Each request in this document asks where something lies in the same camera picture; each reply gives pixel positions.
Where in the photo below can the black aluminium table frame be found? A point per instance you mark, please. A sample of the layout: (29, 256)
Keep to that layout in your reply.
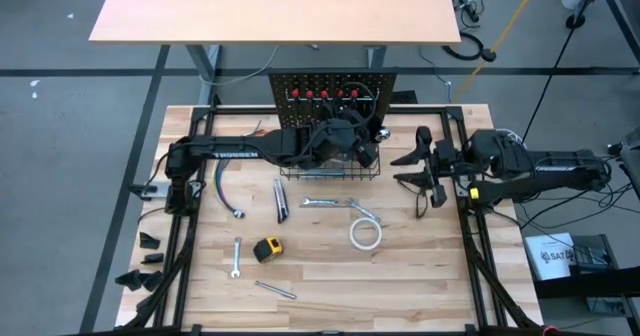
(235, 110)

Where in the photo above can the white printed booklet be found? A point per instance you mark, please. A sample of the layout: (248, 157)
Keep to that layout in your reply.
(547, 256)

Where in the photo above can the black plastic bracket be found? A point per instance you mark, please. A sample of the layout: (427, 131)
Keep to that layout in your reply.
(152, 280)
(149, 241)
(131, 279)
(154, 259)

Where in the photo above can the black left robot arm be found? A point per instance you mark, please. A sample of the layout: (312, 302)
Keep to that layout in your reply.
(235, 151)

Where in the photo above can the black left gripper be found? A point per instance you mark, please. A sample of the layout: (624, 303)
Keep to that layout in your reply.
(357, 123)

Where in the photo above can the yellow black Stanley tape measure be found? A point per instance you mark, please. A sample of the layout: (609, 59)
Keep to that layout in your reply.
(270, 248)

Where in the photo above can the silver metal pen tool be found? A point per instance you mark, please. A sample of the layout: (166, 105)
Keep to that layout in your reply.
(276, 290)

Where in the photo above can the silver hook rail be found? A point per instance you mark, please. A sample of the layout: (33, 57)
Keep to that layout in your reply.
(288, 93)

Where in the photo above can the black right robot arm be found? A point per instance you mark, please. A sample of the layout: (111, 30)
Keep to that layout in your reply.
(560, 168)

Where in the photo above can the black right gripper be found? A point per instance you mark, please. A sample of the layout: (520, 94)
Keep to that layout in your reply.
(447, 163)

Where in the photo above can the black round stand base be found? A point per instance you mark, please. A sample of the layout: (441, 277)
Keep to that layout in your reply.
(575, 22)

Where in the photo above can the grey utility knife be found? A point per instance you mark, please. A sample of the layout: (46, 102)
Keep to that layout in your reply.
(320, 174)
(281, 203)

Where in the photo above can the white masking tape roll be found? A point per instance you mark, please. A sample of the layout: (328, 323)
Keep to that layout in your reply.
(351, 233)

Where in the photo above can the black equipment cart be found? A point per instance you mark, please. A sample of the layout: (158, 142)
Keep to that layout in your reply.
(600, 286)

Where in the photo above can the black screwdriver red cap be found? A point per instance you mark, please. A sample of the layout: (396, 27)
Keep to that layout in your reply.
(324, 94)
(309, 94)
(295, 93)
(340, 94)
(354, 94)

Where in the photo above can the black metal pegboard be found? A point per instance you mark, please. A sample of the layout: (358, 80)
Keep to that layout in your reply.
(280, 111)

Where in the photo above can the light wooden table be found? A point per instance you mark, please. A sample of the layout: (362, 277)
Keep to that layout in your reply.
(275, 11)

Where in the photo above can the small silver combination wrench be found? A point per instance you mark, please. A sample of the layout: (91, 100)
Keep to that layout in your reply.
(236, 258)

